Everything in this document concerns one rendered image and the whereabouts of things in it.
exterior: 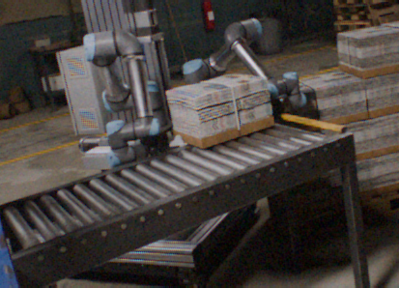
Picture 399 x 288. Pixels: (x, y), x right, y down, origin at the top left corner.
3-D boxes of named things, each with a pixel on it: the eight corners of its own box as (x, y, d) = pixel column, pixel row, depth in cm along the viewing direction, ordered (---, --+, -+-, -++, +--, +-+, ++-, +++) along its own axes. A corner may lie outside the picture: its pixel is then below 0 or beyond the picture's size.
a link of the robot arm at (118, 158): (109, 152, 239) (114, 171, 241) (134, 144, 245) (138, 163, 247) (103, 149, 246) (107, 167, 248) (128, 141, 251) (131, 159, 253)
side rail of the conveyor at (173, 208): (349, 158, 241) (345, 130, 238) (357, 160, 236) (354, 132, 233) (17, 290, 172) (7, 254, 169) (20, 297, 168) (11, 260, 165)
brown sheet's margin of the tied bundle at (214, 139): (203, 129, 274) (202, 120, 273) (234, 138, 250) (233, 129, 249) (173, 138, 265) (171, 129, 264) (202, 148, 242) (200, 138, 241)
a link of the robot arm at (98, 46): (138, 113, 286) (116, 44, 240) (108, 119, 284) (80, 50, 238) (135, 94, 293) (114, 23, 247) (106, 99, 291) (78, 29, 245)
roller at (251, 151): (226, 140, 260) (219, 134, 258) (287, 160, 222) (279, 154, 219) (220, 150, 259) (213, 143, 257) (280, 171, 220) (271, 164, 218)
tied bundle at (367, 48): (339, 71, 351) (334, 33, 346) (384, 62, 356) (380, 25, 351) (362, 79, 315) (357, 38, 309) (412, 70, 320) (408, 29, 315)
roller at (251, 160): (214, 145, 257) (207, 138, 255) (273, 166, 218) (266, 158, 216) (207, 154, 256) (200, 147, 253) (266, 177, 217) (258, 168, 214)
